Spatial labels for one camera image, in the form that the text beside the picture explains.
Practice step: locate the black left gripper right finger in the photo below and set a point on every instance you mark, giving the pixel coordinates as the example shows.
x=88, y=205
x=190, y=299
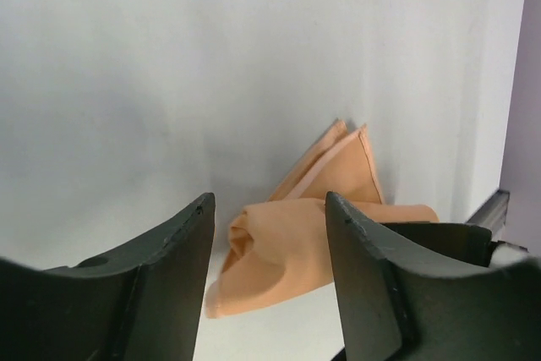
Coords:
x=400, y=301

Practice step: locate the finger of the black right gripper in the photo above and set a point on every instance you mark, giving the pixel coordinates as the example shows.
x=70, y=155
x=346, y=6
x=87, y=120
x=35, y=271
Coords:
x=465, y=242

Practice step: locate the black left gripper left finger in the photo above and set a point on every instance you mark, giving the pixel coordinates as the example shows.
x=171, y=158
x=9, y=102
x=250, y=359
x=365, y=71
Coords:
x=139, y=301

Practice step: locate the peach satin napkin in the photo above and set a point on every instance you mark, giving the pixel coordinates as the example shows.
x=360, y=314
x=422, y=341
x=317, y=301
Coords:
x=278, y=248

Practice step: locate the aluminium frame rail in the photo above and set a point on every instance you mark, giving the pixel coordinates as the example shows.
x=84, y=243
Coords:
x=492, y=213

